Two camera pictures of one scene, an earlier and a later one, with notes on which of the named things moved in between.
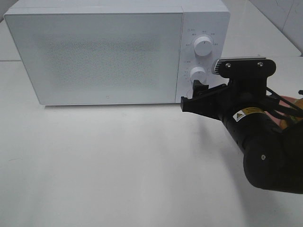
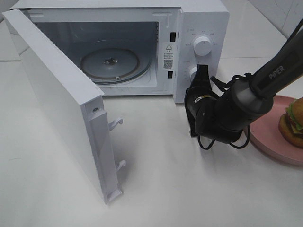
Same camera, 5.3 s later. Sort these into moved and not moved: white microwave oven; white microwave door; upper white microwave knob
Moved: white microwave door
Not moved: upper white microwave knob; white microwave oven
